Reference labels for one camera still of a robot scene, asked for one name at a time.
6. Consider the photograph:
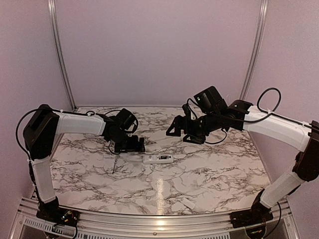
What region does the clear handle tester screwdriver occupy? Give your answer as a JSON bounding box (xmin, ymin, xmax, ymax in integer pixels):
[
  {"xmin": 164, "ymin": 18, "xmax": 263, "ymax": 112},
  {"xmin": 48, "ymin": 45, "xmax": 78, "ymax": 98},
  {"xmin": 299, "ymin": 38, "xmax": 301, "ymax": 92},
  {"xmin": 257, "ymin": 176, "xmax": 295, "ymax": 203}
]
[{"xmin": 112, "ymin": 155, "xmax": 120, "ymax": 174}]

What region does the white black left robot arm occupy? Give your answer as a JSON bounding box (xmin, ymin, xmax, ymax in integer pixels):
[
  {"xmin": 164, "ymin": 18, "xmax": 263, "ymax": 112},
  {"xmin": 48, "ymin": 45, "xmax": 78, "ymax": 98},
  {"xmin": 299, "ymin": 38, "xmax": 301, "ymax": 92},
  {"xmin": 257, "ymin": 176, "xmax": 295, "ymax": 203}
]
[{"xmin": 18, "ymin": 104, "xmax": 145, "ymax": 222}]

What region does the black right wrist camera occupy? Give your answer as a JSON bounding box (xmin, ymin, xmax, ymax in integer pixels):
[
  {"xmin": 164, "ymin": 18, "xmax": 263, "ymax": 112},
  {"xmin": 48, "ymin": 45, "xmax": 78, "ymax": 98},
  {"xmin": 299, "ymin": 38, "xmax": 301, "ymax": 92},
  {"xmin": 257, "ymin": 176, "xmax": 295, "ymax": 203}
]
[{"xmin": 182, "ymin": 104, "xmax": 193, "ymax": 119}]

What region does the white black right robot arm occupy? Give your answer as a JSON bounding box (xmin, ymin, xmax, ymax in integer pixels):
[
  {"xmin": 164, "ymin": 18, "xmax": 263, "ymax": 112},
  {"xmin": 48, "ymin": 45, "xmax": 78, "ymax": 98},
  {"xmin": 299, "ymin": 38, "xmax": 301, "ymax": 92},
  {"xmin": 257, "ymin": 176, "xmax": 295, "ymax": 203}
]
[{"xmin": 166, "ymin": 86, "xmax": 319, "ymax": 223}]

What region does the aluminium frame post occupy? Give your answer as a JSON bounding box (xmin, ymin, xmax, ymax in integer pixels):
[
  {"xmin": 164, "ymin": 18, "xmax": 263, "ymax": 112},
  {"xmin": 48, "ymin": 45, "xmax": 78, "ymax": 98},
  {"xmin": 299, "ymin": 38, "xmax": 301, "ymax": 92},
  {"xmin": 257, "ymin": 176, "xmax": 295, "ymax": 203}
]
[
  {"xmin": 47, "ymin": 0, "xmax": 77, "ymax": 110},
  {"xmin": 240, "ymin": 0, "xmax": 269, "ymax": 100}
]

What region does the left aluminium frame post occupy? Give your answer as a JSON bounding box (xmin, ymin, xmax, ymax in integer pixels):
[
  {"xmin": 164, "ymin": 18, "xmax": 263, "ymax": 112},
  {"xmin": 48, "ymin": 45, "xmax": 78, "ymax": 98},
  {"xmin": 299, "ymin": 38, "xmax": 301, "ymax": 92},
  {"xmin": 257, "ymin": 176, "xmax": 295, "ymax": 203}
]
[{"xmin": 47, "ymin": 0, "xmax": 77, "ymax": 110}]

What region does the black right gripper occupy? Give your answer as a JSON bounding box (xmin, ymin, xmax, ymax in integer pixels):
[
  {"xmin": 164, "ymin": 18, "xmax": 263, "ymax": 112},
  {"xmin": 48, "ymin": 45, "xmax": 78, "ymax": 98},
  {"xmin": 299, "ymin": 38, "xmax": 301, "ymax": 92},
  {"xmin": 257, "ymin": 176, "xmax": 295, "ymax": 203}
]
[{"xmin": 166, "ymin": 110, "xmax": 222, "ymax": 144}]

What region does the right aluminium frame post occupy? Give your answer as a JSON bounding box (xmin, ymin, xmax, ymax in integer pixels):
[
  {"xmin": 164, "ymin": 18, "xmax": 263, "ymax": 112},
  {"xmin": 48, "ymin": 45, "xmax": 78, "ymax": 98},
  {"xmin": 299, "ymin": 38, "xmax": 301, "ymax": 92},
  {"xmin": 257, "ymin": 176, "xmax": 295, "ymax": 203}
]
[{"xmin": 240, "ymin": 0, "xmax": 269, "ymax": 100}]

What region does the white battery cover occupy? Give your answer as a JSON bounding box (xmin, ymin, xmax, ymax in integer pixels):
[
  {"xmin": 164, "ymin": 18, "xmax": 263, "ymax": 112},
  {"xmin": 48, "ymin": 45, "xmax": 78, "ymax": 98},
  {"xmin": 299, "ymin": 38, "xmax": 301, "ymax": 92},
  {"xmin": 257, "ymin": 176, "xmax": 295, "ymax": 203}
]
[{"xmin": 180, "ymin": 198, "xmax": 195, "ymax": 209}]

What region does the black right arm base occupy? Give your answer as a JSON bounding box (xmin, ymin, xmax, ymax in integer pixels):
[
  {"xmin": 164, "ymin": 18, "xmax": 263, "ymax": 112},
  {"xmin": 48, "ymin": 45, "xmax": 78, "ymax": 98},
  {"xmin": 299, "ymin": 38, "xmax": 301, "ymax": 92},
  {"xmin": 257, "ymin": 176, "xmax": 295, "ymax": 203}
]
[{"xmin": 230, "ymin": 201, "xmax": 274, "ymax": 228}]

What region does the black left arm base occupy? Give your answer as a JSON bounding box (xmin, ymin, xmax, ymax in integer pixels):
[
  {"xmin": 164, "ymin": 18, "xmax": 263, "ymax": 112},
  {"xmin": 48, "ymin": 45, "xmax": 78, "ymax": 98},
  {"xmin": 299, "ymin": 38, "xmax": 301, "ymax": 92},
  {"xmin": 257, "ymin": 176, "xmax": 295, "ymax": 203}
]
[{"xmin": 36, "ymin": 197, "xmax": 79, "ymax": 227}]

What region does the white remote control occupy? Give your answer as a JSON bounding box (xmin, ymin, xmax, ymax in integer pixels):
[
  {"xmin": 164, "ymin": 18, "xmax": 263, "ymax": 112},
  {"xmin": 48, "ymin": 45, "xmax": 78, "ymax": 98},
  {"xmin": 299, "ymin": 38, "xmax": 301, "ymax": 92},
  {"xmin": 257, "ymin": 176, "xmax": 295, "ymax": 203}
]
[{"xmin": 142, "ymin": 154, "xmax": 174, "ymax": 164}]

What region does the aluminium front frame rail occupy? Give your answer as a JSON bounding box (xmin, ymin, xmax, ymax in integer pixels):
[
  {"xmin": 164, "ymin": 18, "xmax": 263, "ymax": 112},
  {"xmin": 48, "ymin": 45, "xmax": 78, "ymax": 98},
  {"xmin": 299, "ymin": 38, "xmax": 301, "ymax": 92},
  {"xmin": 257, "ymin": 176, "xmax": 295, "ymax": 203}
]
[{"xmin": 9, "ymin": 198, "xmax": 300, "ymax": 239}]

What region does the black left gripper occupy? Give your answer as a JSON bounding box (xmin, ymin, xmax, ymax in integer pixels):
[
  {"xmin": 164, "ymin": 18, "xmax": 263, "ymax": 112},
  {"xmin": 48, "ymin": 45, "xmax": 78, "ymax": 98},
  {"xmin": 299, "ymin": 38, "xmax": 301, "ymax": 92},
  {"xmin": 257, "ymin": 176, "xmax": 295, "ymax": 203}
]
[{"xmin": 110, "ymin": 130, "xmax": 146, "ymax": 152}]

